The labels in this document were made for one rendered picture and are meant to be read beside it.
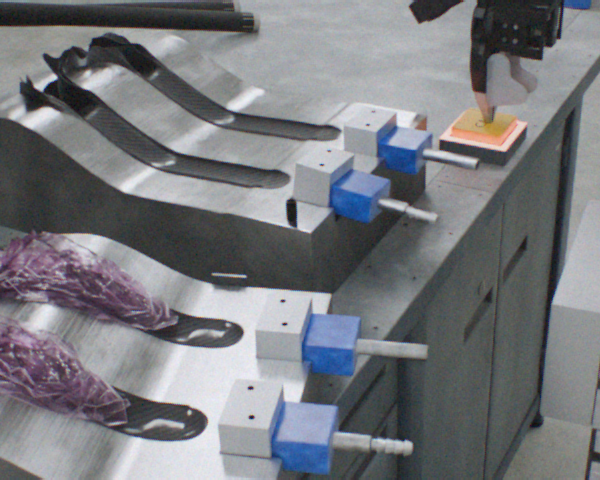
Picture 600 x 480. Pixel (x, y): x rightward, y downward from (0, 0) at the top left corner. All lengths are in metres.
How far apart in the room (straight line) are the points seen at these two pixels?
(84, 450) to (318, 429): 0.16
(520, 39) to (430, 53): 0.37
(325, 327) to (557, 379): 0.22
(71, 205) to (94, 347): 0.28
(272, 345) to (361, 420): 0.33
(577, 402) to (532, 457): 1.31
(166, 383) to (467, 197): 0.46
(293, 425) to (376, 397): 0.42
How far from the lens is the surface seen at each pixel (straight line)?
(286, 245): 0.92
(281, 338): 0.80
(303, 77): 1.43
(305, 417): 0.74
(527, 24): 1.13
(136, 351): 0.82
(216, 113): 1.14
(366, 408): 1.12
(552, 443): 2.02
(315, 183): 0.93
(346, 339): 0.81
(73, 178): 1.04
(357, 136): 1.02
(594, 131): 3.16
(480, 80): 1.17
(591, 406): 0.68
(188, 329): 0.86
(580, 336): 0.65
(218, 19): 1.56
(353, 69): 1.45
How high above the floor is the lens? 1.36
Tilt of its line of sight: 32 degrees down
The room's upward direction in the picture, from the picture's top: 3 degrees counter-clockwise
